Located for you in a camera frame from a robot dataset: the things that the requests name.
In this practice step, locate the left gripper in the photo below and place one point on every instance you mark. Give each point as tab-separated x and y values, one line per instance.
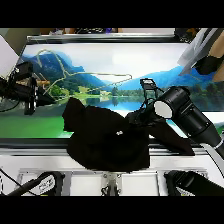
30	96

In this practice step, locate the pale thin clothes hanger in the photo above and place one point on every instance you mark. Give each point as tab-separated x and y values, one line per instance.
100	74

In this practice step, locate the black long-sleeved shirt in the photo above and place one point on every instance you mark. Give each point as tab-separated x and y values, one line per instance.
106	143

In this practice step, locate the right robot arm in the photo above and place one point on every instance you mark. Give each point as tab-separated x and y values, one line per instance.
186	110

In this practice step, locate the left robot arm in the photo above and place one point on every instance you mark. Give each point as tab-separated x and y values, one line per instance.
10	90

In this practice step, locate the stack of brown clothes hangers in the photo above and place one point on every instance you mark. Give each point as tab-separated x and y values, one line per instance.
43	83

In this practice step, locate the grey garment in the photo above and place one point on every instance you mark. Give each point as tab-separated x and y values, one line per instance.
191	53

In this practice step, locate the black garment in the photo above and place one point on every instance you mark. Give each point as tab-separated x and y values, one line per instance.
208	65

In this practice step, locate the brown garment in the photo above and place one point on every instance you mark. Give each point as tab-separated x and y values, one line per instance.
218	50

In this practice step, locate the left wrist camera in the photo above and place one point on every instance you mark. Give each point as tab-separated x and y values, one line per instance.
23	70

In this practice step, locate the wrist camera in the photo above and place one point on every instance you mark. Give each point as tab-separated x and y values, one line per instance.
148	85
23	70

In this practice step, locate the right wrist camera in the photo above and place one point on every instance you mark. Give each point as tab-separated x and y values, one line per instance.
148	85

